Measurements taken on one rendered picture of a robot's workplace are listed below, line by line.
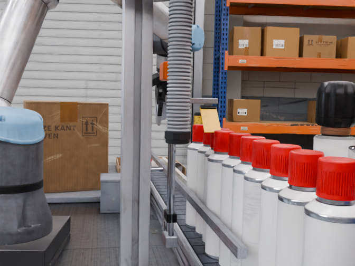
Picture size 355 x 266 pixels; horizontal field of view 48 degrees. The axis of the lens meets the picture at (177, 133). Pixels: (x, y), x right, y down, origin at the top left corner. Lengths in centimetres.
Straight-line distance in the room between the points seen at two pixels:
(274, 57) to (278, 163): 397
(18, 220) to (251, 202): 43
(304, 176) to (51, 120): 93
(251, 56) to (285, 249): 398
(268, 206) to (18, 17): 68
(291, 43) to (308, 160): 418
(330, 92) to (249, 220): 43
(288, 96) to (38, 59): 310
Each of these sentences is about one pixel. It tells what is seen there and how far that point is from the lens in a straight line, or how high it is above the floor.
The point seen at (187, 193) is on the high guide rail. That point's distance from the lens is 75.
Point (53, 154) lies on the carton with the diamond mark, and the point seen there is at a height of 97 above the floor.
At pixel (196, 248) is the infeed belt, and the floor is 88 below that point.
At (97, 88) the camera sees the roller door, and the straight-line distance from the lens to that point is 500.
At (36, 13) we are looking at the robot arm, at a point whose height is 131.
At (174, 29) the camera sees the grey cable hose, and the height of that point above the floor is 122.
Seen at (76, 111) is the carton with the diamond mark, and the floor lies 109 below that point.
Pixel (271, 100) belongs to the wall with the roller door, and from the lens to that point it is 526.
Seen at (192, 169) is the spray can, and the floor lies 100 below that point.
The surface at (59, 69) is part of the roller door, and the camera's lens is 508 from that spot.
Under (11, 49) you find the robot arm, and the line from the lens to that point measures 92.
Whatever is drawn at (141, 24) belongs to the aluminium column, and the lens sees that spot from 64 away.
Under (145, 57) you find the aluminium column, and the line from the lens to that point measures 62.
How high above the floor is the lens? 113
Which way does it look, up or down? 5 degrees down
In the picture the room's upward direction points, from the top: 1 degrees clockwise
